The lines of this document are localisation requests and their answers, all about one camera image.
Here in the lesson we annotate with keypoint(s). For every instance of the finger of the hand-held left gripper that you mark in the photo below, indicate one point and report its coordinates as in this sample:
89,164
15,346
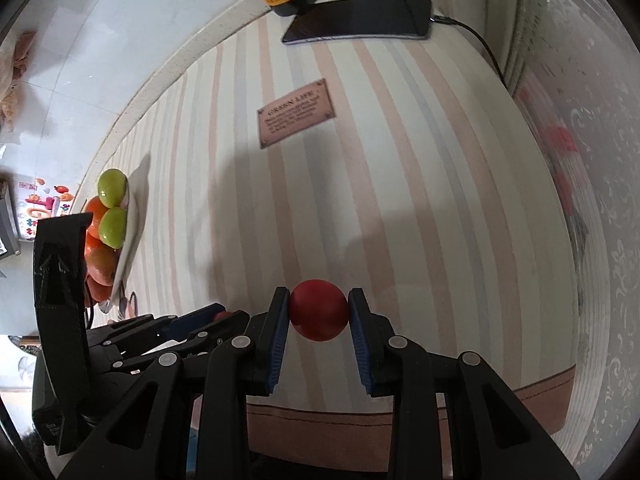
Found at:
195,317
220,332

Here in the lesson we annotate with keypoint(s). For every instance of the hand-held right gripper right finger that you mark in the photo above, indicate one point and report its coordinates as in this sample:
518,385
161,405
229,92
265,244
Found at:
361,345

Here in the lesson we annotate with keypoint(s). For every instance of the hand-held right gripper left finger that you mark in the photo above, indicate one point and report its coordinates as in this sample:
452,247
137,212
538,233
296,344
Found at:
278,340

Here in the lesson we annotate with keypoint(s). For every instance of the cherry tomato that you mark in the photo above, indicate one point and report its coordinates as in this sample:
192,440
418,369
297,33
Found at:
319,310
223,316

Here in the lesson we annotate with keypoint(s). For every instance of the large orange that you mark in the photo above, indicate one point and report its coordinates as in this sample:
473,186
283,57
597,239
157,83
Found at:
101,261

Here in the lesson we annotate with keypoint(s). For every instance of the small orange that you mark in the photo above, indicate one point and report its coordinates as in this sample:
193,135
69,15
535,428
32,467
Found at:
98,290

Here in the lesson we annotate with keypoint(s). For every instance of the medium orange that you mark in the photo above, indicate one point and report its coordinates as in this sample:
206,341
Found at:
93,215

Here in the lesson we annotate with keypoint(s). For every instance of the green apple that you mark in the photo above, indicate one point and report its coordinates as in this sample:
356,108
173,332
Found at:
114,227
112,187

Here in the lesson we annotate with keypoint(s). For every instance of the oval floral ceramic plate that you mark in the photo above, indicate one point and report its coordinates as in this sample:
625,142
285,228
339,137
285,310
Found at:
131,240

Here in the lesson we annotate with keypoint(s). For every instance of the grey range hood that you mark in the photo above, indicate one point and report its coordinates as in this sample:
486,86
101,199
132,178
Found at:
7,220

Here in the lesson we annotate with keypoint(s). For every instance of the clear plastic bag, round produce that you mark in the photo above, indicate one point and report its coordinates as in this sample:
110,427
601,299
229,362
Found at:
15,80

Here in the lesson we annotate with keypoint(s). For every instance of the frosted patterned sliding door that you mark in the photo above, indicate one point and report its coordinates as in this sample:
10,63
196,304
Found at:
590,160

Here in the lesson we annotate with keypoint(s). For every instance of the black smartphone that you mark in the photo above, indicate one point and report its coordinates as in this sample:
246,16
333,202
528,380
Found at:
357,20

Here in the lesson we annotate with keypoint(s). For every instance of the colourful wall sticker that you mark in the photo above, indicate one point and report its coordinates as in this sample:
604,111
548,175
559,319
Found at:
42,205

